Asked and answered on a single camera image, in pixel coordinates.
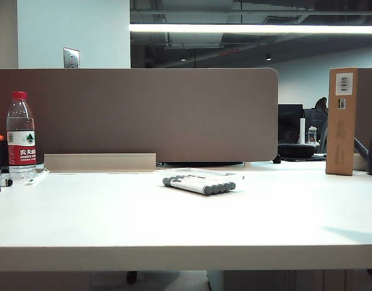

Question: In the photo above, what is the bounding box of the large black computer monitor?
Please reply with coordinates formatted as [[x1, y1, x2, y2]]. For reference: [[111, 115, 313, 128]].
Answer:
[[278, 104, 304, 144]]

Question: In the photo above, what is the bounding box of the tall brown cardboard box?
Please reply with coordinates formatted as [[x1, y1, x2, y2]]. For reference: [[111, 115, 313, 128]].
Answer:
[[325, 67, 359, 176]]

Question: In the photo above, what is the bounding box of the black round cushion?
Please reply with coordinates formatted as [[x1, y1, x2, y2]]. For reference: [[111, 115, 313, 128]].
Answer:
[[278, 142, 316, 158]]

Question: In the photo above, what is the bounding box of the long ceiling light strip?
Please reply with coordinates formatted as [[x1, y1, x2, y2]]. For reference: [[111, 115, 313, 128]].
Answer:
[[130, 23, 372, 34]]

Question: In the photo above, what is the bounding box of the clear plastic marker packaging box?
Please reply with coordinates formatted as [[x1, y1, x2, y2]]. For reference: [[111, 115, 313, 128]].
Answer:
[[160, 167, 246, 197]]

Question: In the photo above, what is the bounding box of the black office chair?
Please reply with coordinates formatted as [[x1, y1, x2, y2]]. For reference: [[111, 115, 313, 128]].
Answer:
[[314, 96, 330, 154]]

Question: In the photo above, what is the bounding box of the long beige desk ledge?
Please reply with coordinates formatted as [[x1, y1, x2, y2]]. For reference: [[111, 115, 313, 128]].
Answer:
[[43, 152, 158, 173]]

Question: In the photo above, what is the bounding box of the small glass jar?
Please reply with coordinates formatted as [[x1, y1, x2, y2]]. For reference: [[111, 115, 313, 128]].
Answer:
[[308, 124, 321, 143]]

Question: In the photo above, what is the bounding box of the narrow brown desk divider panel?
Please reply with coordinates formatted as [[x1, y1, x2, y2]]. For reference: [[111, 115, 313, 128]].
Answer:
[[354, 67, 372, 155]]

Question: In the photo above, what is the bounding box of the short beige desk ledge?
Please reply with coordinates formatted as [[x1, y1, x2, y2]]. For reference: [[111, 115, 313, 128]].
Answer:
[[353, 152, 370, 170]]

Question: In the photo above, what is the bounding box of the wide brown desk divider panel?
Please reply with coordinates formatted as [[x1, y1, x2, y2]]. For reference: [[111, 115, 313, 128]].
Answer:
[[0, 67, 279, 164]]

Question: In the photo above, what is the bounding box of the water bottle with red label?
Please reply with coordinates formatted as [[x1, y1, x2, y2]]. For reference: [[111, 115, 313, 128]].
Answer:
[[6, 90, 38, 179]]

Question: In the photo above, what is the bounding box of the small black computer monitor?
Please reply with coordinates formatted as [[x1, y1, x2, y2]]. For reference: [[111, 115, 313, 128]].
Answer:
[[304, 108, 326, 143]]

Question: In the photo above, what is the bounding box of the metal wall switch plate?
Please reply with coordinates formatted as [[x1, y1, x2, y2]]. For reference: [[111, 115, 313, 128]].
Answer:
[[63, 47, 81, 69]]

